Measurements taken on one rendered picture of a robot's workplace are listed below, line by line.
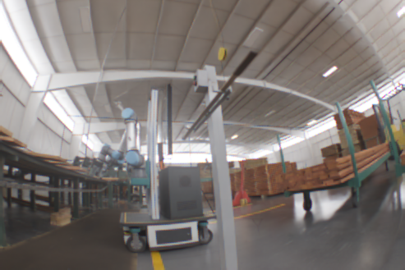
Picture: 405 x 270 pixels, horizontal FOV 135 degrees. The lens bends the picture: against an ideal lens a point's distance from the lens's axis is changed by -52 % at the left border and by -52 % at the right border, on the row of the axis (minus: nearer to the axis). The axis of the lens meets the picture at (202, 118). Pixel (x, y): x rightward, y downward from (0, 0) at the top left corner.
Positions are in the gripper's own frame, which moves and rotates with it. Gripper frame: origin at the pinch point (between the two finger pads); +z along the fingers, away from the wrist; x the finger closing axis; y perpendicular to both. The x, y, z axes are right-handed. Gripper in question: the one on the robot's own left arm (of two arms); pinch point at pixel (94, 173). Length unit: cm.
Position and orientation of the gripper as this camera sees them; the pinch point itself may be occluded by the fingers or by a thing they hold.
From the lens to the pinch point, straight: 171.7
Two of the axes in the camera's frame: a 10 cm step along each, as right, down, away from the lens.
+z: -3.4, 8.7, -3.7
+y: -8.9, -4.2, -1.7
